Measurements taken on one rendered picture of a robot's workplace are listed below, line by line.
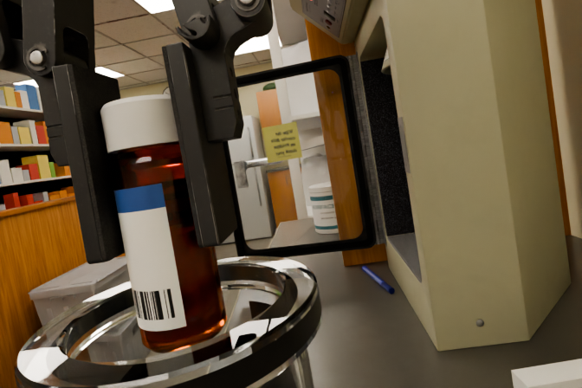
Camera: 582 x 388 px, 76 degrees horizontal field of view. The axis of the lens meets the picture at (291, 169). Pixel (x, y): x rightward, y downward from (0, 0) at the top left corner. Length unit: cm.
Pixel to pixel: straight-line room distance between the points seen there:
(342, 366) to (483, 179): 29
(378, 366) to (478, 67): 38
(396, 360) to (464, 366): 8
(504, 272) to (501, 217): 7
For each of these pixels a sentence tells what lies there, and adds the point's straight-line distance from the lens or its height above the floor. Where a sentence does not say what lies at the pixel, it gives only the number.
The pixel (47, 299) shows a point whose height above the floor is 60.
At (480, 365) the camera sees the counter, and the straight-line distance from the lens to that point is 53.
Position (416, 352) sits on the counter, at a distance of 55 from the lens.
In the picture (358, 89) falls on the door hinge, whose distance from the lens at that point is 79.
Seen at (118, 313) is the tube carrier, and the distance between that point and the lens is 20.
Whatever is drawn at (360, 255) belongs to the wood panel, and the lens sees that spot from 87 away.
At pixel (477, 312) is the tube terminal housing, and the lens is 54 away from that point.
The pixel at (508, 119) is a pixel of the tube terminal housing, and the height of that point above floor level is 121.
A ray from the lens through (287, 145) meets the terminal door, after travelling 79.
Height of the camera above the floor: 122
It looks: 3 degrees down
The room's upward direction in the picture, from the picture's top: 9 degrees counter-clockwise
